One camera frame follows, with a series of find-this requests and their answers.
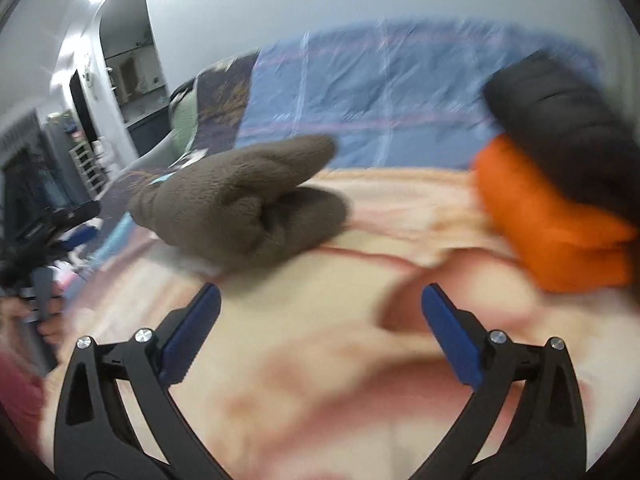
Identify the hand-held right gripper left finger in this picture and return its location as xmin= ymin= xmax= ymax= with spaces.
xmin=54 ymin=282 xmax=222 ymax=480

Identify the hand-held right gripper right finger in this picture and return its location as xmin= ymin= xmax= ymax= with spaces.
xmin=421 ymin=282 xmax=587 ymax=480

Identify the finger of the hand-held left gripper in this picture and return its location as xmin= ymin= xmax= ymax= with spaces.
xmin=61 ymin=226 xmax=99 ymax=253

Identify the brown fleece jacket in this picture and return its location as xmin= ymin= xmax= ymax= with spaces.
xmin=127 ymin=134 xmax=350 ymax=268

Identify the person's left forearm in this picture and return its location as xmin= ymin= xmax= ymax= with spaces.
xmin=0 ymin=350 xmax=47 ymax=443

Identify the person's left hand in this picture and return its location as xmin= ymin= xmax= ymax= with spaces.
xmin=0 ymin=297 xmax=67 ymax=347

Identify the dark cabinet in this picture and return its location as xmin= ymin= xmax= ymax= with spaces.
xmin=0 ymin=112 xmax=74 ymax=241

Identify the white slatted rack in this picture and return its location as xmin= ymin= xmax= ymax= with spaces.
xmin=70 ymin=142 xmax=109 ymax=197

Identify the pink plush blanket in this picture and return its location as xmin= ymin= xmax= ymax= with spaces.
xmin=40 ymin=165 xmax=628 ymax=480

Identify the orange puffer jacket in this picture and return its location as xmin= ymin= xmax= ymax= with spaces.
xmin=472 ymin=135 xmax=639 ymax=295

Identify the green pillow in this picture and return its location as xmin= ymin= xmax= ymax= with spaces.
xmin=167 ymin=80 xmax=202 ymax=157

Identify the dark patterned quilt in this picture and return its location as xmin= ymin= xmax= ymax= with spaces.
xmin=100 ymin=47 xmax=264 ymax=223

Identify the black puffer jacket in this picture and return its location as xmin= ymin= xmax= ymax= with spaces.
xmin=482 ymin=50 xmax=640 ymax=221

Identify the blue plaid duvet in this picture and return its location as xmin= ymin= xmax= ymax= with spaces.
xmin=235 ymin=17 xmax=601 ymax=171

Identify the black wall panel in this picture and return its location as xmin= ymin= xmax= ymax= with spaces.
xmin=69 ymin=70 xmax=99 ymax=144

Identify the arched wall niche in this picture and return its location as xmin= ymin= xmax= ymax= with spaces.
xmin=97 ymin=0 xmax=169 ymax=147

